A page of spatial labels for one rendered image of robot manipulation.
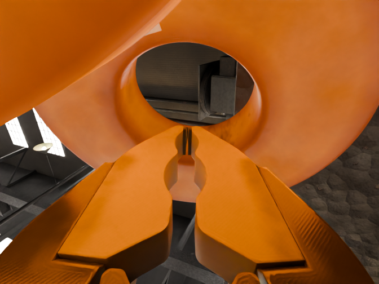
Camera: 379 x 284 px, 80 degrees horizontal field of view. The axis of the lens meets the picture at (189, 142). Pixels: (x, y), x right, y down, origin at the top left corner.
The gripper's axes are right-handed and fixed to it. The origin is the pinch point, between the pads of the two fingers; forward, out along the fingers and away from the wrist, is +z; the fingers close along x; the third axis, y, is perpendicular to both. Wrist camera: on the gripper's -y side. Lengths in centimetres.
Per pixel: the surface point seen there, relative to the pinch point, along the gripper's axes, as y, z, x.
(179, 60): 135, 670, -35
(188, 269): 461, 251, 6
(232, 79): 111, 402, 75
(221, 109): 171, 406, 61
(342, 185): 12.8, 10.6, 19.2
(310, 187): 14.4, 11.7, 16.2
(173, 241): 729, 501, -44
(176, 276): 717, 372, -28
